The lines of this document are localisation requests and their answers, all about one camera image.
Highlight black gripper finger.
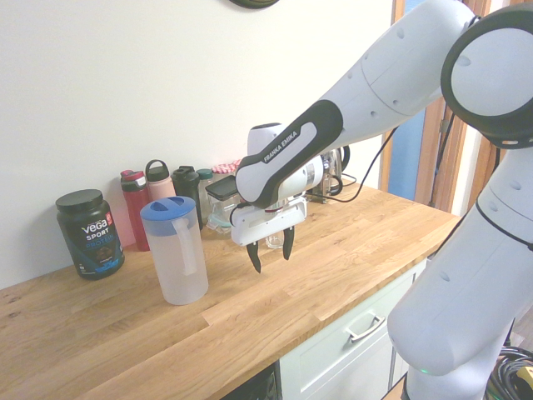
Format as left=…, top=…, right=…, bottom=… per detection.
left=245, top=241, right=262, bottom=274
left=283, top=225, right=295, bottom=263

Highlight black round wall object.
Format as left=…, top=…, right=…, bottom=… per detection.
left=227, top=0, right=281, bottom=9

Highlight glass container with teal lid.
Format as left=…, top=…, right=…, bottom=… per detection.
left=207, top=195, right=238, bottom=235

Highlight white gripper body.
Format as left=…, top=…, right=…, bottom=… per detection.
left=231, top=197, right=310, bottom=248

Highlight silver drawer handle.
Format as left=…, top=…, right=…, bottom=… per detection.
left=344, top=314, right=386, bottom=344

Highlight black Vega protein tub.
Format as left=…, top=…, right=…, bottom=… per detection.
left=55, top=188, right=126, bottom=282

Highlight glass electric kettle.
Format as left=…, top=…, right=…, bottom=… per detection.
left=311, top=145, right=352, bottom=198

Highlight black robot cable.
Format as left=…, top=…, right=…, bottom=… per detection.
left=306, top=124, right=396, bottom=206

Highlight clear bottle with teal lid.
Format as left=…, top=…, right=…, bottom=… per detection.
left=195, top=167, right=215, bottom=226

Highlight wooden door frame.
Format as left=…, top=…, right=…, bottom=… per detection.
left=390, top=0, right=503, bottom=216

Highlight small clear glass jar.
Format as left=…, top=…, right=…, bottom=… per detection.
left=264, top=232, right=289, bottom=251

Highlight jar with red checked lid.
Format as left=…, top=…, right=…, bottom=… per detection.
left=211, top=158, right=244, bottom=184

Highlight pale green cabinet drawer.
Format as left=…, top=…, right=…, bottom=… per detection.
left=277, top=257, right=429, bottom=400

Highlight black shaker bottle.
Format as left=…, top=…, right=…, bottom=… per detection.
left=171, top=165, right=205, bottom=232

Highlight red water bottle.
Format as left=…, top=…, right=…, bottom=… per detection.
left=119, top=168, right=152, bottom=253

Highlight pink bottle with black lid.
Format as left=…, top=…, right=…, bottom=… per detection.
left=144, top=158, right=177, bottom=206

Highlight blue plastic lid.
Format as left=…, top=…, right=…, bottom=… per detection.
left=139, top=197, right=209, bottom=307

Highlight coiled black cables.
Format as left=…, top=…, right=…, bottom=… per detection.
left=486, top=344, right=533, bottom=400

